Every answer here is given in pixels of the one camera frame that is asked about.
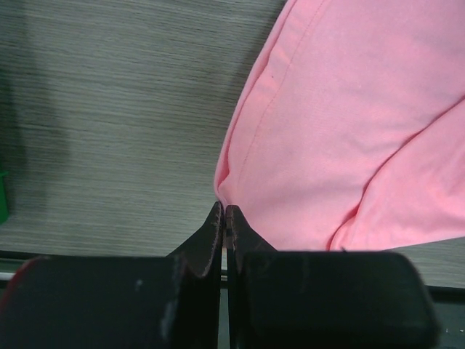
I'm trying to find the green plastic tray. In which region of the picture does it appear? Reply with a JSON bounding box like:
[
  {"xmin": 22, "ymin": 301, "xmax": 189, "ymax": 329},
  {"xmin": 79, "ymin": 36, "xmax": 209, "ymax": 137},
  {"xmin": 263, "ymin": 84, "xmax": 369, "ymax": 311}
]
[{"xmin": 0, "ymin": 171, "xmax": 9, "ymax": 225}]

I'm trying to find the pink t shirt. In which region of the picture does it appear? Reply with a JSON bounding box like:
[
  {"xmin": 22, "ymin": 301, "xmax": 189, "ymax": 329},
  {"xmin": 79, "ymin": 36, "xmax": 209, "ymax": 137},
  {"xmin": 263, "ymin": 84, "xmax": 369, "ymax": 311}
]
[{"xmin": 214, "ymin": 1, "xmax": 464, "ymax": 250}]

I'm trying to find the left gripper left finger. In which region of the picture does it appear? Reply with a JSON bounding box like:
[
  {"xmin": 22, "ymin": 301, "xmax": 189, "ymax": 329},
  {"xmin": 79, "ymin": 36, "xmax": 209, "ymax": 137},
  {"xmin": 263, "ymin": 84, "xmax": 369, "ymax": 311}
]
[{"xmin": 1, "ymin": 203, "xmax": 223, "ymax": 348}]

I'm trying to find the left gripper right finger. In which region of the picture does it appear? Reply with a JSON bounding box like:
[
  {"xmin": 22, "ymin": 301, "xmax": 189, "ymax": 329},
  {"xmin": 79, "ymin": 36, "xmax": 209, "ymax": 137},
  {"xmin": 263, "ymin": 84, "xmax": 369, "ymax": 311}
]
[{"xmin": 225, "ymin": 206, "xmax": 438, "ymax": 348}]

